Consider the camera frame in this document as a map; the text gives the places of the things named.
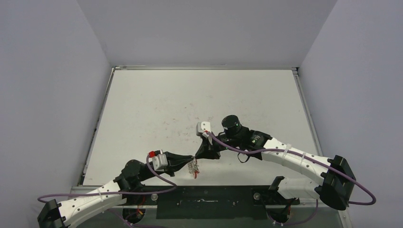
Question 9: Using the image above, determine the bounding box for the steel key organizer ring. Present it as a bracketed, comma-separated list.
[187, 159, 201, 180]

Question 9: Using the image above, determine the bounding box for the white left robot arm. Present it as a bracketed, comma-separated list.
[37, 150, 195, 228]

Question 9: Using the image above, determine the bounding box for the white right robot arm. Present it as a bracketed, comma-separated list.
[195, 115, 356, 210]

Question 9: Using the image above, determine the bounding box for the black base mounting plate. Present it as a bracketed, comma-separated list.
[123, 185, 300, 220]

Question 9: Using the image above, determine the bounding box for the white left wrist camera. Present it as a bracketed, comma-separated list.
[149, 150, 168, 171]

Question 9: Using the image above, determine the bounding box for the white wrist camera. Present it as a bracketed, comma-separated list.
[149, 150, 168, 171]
[196, 121, 211, 138]

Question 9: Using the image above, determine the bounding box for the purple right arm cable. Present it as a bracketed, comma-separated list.
[206, 131, 377, 206]

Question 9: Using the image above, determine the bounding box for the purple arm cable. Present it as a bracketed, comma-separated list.
[206, 131, 377, 206]
[37, 154, 178, 204]

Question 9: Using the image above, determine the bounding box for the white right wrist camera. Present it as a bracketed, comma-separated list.
[196, 121, 211, 138]

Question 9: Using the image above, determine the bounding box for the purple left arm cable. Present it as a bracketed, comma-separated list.
[37, 154, 178, 204]

